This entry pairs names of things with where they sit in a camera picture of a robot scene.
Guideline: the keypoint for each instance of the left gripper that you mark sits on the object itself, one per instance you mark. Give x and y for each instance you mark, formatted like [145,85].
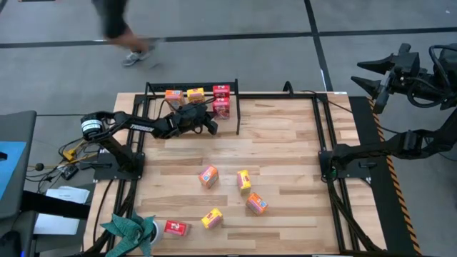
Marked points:
[189,119]

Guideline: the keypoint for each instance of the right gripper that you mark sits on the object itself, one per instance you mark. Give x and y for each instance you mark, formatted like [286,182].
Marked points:
[407,71]

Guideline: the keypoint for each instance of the red Froot Loops cereal box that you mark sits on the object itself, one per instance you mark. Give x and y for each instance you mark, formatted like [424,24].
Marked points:
[221,109]
[176,228]
[221,91]

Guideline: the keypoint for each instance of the yellow Corn Pops cereal box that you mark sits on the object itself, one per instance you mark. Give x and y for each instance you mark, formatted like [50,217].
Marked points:
[196,95]
[243,180]
[212,218]

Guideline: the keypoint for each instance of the orange Mini Wheats cereal box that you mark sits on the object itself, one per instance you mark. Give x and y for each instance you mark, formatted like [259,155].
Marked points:
[174,97]
[209,176]
[256,204]

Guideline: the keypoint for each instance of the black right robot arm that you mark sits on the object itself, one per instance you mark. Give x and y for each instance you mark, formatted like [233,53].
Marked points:
[410,144]

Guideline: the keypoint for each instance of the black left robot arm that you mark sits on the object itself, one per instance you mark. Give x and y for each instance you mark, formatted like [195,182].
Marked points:
[143,126]

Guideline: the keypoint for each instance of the white plant pot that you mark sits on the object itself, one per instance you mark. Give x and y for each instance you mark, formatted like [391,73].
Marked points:
[159,233]

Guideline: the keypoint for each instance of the teal cloth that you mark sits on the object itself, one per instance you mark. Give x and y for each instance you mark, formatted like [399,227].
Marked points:
[128,232]

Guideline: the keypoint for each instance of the person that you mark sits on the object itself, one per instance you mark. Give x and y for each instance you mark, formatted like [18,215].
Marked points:
[114,21]

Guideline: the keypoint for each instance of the white paper sheet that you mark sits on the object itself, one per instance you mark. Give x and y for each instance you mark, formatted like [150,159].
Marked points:
[68,194]
[57,225]

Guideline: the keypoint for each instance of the black flat bar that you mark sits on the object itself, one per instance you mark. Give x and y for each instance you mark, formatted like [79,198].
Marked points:
[53,205]

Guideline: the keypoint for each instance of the black round plug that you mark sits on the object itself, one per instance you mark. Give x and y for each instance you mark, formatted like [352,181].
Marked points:
[39,166]

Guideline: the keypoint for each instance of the grey workstation cart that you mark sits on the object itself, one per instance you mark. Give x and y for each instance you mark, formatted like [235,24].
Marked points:
[14,160]

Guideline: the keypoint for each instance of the black metal table frame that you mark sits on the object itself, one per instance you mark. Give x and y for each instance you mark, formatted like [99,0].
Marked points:
[271,95]

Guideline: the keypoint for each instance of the black arched bracket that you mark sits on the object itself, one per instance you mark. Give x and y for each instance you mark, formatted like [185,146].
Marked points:
[286,84]

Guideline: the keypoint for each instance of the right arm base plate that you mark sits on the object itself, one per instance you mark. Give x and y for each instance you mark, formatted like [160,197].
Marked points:
[357,173]

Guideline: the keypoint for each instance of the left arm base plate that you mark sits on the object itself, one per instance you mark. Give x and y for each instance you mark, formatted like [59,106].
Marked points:
[107,173]

